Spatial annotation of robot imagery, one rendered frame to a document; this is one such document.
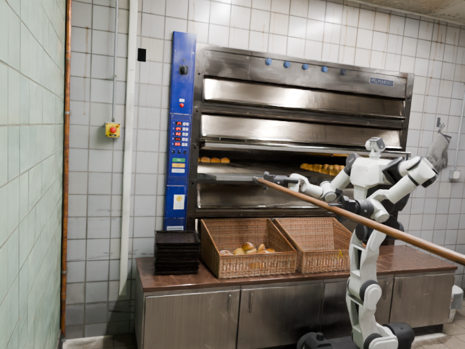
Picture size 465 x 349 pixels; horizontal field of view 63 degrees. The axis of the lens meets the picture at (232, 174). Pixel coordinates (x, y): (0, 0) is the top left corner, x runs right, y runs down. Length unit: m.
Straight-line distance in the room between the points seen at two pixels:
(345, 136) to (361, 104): 0.29
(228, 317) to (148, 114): 1.44
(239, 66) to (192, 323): 1.79
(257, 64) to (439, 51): 1.72
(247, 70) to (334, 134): 0.90
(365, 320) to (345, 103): 1.68
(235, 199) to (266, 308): 0.82
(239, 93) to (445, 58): 1.96
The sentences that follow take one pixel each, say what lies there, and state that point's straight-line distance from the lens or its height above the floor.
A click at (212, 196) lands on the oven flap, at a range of 2.83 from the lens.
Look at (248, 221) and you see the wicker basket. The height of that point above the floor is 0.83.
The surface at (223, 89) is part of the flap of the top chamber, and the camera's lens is 2.82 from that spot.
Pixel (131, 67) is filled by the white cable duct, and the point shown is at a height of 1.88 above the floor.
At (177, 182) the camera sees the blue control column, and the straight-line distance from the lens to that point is 2.72.
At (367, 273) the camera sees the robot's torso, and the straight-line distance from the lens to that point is 2.43.
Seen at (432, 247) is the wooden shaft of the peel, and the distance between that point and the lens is 1.36.
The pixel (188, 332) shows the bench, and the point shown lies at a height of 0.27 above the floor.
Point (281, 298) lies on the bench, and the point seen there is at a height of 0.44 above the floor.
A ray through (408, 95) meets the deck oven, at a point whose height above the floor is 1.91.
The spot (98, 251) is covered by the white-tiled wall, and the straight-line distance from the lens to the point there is 2.82.
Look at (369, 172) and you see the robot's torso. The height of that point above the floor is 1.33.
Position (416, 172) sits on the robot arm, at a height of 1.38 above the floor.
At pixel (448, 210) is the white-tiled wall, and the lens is 4.16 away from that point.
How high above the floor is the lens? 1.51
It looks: 7 degrees down
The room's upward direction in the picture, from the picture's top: 4 degrees clockwise
